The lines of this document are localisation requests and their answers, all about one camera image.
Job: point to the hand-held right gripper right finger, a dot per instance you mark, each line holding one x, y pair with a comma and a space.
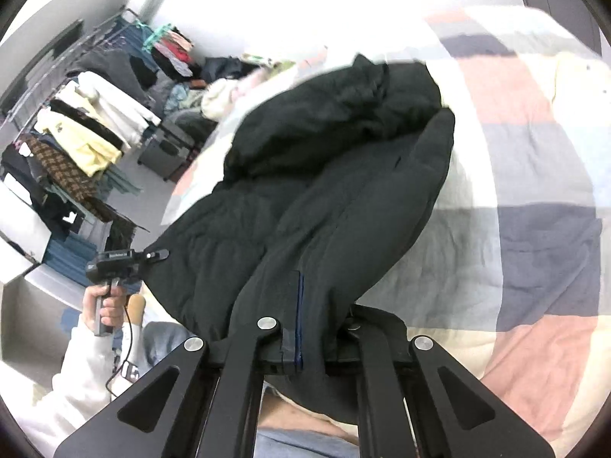
377, 348

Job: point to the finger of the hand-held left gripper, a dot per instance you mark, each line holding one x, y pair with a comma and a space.
155, 254

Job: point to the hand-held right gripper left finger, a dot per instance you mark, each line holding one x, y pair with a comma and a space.
238, 372

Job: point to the black puffer jacket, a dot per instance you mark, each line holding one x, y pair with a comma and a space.
305, 191

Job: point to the person's left forearm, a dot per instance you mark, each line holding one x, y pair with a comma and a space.
81, 381

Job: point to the colourful hanging clothes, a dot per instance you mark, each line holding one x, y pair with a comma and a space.
176, 55

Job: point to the metal clothes rack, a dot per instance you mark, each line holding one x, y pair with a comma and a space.
71, 57

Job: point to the person's left hand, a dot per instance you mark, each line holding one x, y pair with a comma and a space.
112, 312

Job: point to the blue folded cloth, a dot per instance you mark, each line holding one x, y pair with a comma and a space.
71, 257

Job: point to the white storage box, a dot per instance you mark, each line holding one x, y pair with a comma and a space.
19, 233

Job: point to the black suitcase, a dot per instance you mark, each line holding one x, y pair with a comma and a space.
169, 150

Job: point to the brown patterned garment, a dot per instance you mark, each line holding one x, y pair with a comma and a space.
62, 171

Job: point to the yellow fleece jacket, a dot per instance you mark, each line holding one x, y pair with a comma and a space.
81, 143

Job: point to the black hanging garment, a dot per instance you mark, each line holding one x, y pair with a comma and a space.
90, 121

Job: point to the white hoodie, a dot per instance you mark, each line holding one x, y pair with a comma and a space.
119, 105

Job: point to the grey hanging garment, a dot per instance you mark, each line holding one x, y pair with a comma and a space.
114, 69

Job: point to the black bag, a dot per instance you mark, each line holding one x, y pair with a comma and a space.
224, 69

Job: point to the checkered patchwork bed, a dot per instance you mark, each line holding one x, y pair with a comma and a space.
525, 200

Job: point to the teal clip hanger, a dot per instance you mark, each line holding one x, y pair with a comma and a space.
160, 36

